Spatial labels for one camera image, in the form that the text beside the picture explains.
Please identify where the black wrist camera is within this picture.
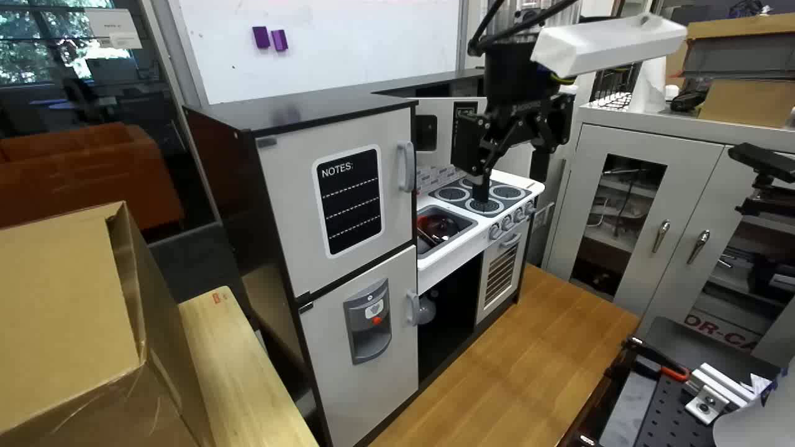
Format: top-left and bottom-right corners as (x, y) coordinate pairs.
(453, 109), (499, 180)

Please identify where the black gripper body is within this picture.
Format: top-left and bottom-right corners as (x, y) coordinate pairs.
(488, 93), (576, 161)

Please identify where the aluminium bracket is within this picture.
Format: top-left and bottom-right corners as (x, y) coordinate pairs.
(681, 357), (777, 431)

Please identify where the white glass cabinet door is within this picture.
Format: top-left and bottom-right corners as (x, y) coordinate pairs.
(642, 144), (795, 351)
(545, 123), (726, 319)

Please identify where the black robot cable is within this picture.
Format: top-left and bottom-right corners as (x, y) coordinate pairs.
(485, 0), (578, 46)
(468, 0), (506, 54)

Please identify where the black white toy kitchen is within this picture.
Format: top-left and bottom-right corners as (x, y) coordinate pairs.
(182, 70), (550, 447)

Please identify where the large brown cardboard box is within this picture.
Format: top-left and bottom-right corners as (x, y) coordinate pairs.
(0, 198), (201, 447)

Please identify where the black perforated breadboard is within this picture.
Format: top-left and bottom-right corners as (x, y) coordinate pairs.
(632, 376), (722, 447)

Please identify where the white door with water dispenser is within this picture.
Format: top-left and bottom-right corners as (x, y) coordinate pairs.
(296, 243), (422, 447)

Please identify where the silver cabinet door handle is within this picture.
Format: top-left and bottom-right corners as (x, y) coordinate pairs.
(686, 228), (714, 265)
(648, 218), (673, 257)

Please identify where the light grey rounded housing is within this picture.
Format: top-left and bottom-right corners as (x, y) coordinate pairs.
(711, 364), (795, 447)

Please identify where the light wooden board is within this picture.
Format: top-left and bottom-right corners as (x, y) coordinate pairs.
(177, 284), (321, 447)

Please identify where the white metal cabinet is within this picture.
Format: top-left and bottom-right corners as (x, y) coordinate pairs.
(542, 104), (795, 367)

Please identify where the whiteboard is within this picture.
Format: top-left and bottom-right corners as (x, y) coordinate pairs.
(170, 0), (468, 106)

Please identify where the white vented toy oven door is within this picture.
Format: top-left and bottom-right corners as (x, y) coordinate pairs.
(474, 233), (526, 329)

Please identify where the grey handle of dispenser door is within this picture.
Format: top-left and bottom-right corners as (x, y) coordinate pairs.
(402, 290), (440, 329)

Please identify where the toy pot with glass lid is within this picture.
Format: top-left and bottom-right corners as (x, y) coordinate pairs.
(418, 208), (468, 251)

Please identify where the white cylindrical object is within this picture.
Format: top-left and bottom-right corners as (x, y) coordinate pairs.
(634, 54), (670, 118)

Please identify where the black clamp mount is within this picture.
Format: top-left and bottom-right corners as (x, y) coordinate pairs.
(726, 141), (795, 218)

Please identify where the orange handled tool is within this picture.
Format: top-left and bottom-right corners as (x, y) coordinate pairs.
(632, 337), (690, 385)

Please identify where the grey handle of chalkboard door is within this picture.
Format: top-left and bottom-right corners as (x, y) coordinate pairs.
(396, 141), (418, 197)

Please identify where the brown couch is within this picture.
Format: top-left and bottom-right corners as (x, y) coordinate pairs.
(0, 123), (186, 233)

